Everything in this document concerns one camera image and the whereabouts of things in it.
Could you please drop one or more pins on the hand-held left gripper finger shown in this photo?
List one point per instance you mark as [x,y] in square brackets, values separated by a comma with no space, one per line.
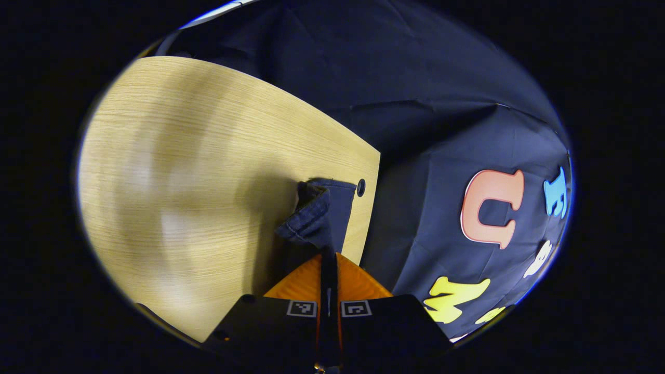
[335,311]
[324,311]

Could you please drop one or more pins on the dark jeans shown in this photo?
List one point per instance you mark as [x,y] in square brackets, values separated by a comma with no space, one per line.
[317,213]

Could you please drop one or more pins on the black backdrop cloth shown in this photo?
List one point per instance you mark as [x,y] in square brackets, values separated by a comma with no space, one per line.
[415,78]

